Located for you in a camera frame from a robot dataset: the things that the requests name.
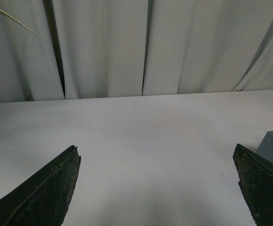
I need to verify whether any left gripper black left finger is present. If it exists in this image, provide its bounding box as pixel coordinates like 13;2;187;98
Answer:
0;145;81;226

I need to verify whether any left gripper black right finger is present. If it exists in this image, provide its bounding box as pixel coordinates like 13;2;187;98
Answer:
233;144;273;226

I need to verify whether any white curtain backdrop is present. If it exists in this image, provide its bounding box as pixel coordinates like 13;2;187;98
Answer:
0;0;273;102

